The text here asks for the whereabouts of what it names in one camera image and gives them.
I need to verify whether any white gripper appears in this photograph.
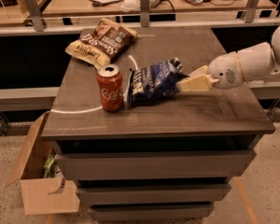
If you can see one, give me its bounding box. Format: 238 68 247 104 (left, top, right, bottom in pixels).
176 52 244 92

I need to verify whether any blue chip bag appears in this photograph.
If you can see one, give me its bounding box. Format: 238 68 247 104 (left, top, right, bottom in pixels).
125 58 188 105

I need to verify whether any red coke can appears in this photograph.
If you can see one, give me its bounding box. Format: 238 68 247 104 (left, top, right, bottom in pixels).
96 64 123 112

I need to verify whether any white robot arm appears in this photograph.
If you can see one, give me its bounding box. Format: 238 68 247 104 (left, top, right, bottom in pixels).
176 26 280 91

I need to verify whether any brown sea salt chip bag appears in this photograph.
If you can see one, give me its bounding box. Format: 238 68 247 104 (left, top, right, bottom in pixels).
65 18 139 69

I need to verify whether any green bag in box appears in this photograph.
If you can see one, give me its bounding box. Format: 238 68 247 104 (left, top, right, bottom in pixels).
43 154 55 178

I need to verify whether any grey drawer cabinet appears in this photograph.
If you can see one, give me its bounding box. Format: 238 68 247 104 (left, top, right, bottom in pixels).
41 26 276 222

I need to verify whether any white mask on desk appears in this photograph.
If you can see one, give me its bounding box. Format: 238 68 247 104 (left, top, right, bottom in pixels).
119 0 139 12

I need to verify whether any cardboard box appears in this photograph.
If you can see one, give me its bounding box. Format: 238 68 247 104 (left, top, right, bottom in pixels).
6 112 80 215

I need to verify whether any middle metal bracket post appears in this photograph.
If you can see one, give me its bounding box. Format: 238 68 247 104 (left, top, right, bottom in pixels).
140 0 149 27

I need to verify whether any metal bracket post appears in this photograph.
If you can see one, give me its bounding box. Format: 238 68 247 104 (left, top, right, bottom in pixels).
24 0 45 32
243 0 259 23
140 0 149 27

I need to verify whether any right metal bracket post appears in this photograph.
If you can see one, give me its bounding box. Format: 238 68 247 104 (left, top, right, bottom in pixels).
243 0 259 23

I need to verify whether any left metal bracket post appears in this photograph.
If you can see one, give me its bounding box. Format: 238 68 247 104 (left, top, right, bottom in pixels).
24 0 45 32

